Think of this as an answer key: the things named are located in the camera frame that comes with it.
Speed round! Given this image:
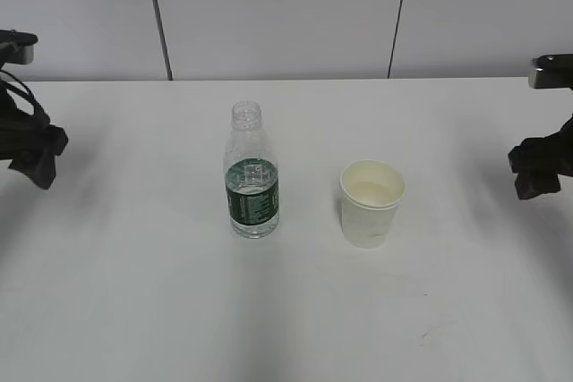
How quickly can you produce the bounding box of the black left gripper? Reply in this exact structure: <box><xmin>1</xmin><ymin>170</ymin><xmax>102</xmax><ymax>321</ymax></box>
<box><xmin>0</xmin><ymin>72</ymin><xmax>70</xmax><ymax>191</ymax></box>

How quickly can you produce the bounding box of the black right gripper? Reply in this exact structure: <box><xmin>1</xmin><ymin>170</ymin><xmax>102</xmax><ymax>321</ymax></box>
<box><xmin>508</xmin><ymin>119</ymin><xmax>572</xmax><ymax>200</ymax></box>

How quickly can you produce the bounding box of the white paper cup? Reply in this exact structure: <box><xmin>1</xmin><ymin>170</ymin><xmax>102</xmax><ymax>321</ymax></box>
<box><xmin>339</xmin><ymin>159</ymin><xmax>406</xmax><ymax>249</ymax></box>

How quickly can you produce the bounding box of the clear water bottle green label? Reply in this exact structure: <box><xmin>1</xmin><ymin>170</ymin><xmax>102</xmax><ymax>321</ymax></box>
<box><xmin>224</xmin><ymin>101</ymin><xmax>279</xmax><ymax>239</ymax></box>

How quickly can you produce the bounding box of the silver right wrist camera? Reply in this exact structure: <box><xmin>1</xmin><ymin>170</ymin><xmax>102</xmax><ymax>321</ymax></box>
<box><xmin>528</xmin><ymin>54</ymin><xmax>573</xmax><ymax>89</ymax></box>

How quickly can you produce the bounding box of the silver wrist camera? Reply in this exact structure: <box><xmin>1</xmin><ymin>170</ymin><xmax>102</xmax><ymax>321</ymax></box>
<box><xmin>0</xmin><ymin>30</ymin><xmax>38</xmax><ymax>66</ymax></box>
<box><xmin>528</xmin><ymin>54</ymin><xmax>573</xmax><ymax>89</ymax></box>

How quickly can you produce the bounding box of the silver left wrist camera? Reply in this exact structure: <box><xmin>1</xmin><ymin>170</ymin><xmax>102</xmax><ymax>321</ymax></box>
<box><xmin>0</xmin><ymin>30</ymin><xmax>38</xmax><ymax>66</ymax></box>

